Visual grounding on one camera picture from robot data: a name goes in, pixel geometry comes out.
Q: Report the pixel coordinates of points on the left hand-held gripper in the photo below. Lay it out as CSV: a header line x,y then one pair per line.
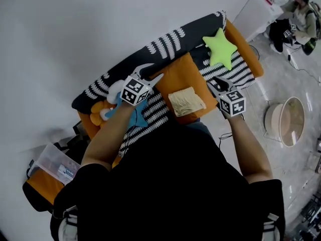
x,y
134,90

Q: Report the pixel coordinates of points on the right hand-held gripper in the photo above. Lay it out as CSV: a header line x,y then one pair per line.
x,y
232,102

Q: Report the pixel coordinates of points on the cream yellow cloth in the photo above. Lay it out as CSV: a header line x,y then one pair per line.
x,y
186,102

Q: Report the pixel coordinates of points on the person's right forearm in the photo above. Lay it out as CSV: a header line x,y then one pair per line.
x,y
250,152

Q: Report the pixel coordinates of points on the person's left forearm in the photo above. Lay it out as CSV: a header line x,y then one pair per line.
x,y
107,139

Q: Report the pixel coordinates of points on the orange throw pillow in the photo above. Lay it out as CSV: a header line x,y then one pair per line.
x,y
180,74

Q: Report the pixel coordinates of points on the white flower pillow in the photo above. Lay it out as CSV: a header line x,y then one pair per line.
x,y
115,92

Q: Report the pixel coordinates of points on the green star pillow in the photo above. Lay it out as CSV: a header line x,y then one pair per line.
x,y
220,49

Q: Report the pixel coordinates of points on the blue star pillow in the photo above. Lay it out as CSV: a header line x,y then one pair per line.
x,y
139,117

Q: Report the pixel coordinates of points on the person's blue jeans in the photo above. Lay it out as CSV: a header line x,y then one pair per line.
x,y
200,127

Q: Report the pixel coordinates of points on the orange sofa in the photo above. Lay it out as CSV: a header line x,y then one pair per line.
x,y
247,51

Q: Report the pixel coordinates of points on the black white patterned blanket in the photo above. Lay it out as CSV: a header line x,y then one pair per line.
x,y
195,34

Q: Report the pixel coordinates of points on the orange flower pillow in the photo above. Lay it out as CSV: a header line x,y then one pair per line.
x,y
96,114

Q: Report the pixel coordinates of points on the white water dispenser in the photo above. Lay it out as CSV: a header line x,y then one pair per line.
x,y
255,16

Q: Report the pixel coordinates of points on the person's black shirt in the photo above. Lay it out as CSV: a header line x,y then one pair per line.
x,y
170,192

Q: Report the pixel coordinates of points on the clear plastic storage box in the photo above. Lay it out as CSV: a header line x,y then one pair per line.
x,y
52,162

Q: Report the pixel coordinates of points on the orange seat cushion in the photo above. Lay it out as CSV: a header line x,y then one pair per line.
x,y
42,187

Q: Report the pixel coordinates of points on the black office chair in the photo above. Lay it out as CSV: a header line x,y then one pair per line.
x,y
37,206

